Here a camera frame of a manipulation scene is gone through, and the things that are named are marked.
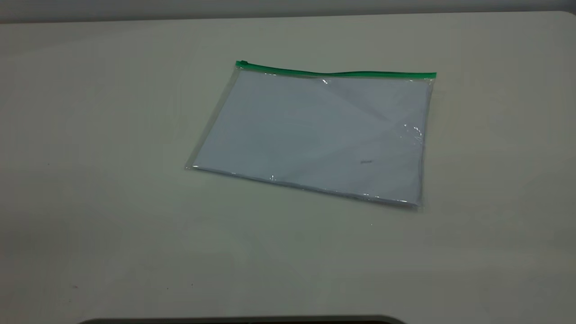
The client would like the clear zip bag green zipper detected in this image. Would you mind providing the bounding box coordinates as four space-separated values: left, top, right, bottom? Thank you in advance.
184 60 438 210

